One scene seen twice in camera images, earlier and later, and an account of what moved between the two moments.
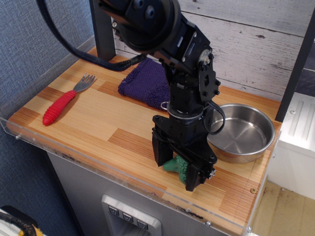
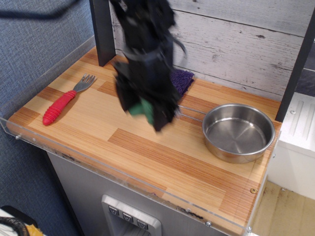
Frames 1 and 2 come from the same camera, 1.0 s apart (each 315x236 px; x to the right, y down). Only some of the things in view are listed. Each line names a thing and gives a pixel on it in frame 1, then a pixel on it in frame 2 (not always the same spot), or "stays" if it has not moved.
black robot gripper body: x=187 y=135 to x=150 y=73
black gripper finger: x=195 y=177 to x=163 y=113
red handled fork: x=54 y=109 stays
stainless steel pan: x=248 y=133 stays
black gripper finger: x=162 y=148 to x=127 y=98
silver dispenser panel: x=122 y=219 stays
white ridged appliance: x=293 y=164 stays
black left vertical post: x=103 y=30 stays
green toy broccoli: x=178 y=164 to x=143 y=108
